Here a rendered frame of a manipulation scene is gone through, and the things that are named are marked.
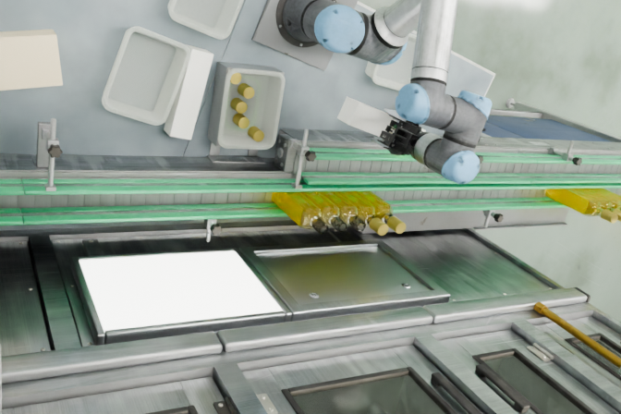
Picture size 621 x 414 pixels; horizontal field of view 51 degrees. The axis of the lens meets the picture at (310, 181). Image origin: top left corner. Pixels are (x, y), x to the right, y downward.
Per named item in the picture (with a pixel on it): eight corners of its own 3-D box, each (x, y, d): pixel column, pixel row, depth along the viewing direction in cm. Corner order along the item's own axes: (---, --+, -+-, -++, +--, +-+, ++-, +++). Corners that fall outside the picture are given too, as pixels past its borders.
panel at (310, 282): (69, 267, 154) (96, 347, 127) (70, 256, 154) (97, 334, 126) (379, 248, 198) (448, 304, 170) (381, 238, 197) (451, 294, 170)
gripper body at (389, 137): (388, 112, 157) (417, 126, 147) (413, 122, 162) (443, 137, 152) (374, 140, 159) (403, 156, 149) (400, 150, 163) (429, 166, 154)
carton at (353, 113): (347, 96, 165) (359, 102, 160) (413, 124, 178) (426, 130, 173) (336, 117, 166) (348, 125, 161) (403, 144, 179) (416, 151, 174)
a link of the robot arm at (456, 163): (489, 153, 139) (474, 189, 141) (456, 138, 148) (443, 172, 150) (463, 147, 135) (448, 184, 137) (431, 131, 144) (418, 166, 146)
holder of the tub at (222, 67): (204, 155, 186) (213, 164, 179) (216, 61, 177) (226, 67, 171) (259, 156, 194) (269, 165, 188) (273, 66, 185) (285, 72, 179)
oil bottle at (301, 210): (270, 200, 186) (303, 232, 168) (273, 182, 184) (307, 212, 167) (287, 200, 189) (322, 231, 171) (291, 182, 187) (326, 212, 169)
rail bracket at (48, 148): (30, 164, 161) (42, 198, 142) (33, 99, 156) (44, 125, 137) (52, 164, 163) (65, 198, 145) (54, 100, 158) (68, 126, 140)
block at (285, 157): (272, 164, 189) (282, 172, 184) (276, 133, 186) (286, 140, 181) (283, 164, 191) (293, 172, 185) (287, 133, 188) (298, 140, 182)
